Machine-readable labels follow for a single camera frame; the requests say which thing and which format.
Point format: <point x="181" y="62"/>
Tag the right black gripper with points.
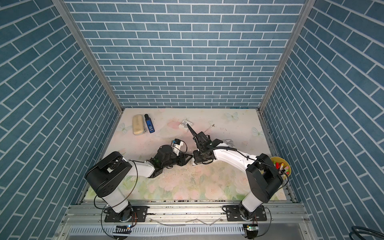
<point x="197" y="158"/>

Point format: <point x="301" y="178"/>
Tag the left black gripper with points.
<point x="181" y="157"/>

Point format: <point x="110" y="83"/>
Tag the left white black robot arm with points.
<point x="106" y="176"/>

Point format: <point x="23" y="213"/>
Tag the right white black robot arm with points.
<point x="263" y="178"/>

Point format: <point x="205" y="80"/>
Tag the beige zippered pencil case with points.
<point x="138" y="125"/>

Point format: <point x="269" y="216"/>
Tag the yellow pen cup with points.
<point x="282" y="165"/>

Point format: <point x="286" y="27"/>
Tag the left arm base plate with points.
<point x="131" y="214"/>

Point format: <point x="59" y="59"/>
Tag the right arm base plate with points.
<point x="237" y="213"/>

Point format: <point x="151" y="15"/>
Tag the aluminium front rail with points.
<point x="206" y="220"/>

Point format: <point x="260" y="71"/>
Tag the black cable coil corner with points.
<point x="362" y="232"/>

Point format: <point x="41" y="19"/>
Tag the aluminium corner post right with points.
<point x="287" y="51"/>

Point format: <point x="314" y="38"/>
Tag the aluminium corner post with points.
<point x="287" y="51"/>
<point x="81" y="41"/>

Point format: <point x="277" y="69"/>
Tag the aluminium corner post left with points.
<point x="81" y="41"/>

